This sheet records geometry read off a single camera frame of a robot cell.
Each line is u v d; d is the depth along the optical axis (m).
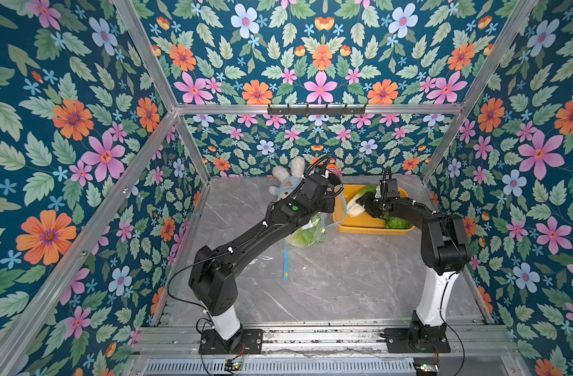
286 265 0.90
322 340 0.75
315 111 0.93
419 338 0.66
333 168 1.15
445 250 0.55
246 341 0.74
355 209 0.99
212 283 0.44
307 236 0.86
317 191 0.59
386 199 0.81
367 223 1.00
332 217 0.96
